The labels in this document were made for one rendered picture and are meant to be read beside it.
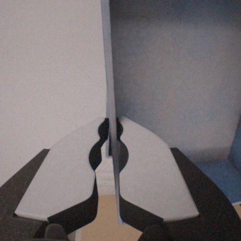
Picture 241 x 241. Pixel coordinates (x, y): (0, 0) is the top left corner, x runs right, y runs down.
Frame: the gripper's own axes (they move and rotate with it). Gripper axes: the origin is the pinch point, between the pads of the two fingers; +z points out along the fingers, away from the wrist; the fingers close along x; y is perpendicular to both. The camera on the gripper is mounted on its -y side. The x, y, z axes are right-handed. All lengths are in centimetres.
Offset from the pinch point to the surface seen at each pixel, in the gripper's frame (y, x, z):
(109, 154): 8.9, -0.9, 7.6
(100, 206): 24.8, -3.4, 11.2
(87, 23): -6.1, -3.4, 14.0
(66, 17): -7.0, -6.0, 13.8
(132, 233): 24.6, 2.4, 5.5
